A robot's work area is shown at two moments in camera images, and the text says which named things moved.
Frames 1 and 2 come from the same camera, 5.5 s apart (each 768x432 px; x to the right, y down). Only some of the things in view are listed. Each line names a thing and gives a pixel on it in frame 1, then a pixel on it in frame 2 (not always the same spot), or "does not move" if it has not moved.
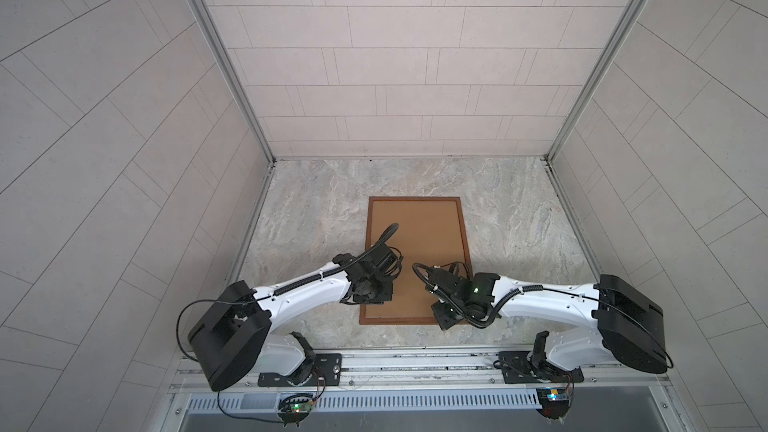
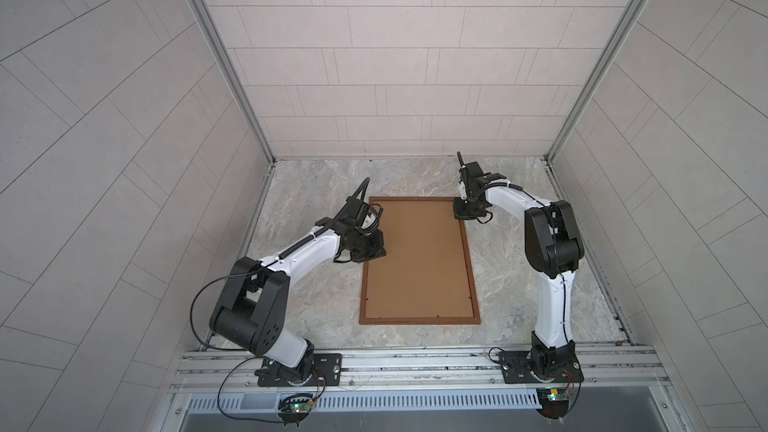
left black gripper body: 378,290 -> 363,246
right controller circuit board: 554,402 does not move
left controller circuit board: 295,407 does not move
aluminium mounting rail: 433,375 does not move
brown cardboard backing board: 428,231 does not move
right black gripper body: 448,314 -> 467,208
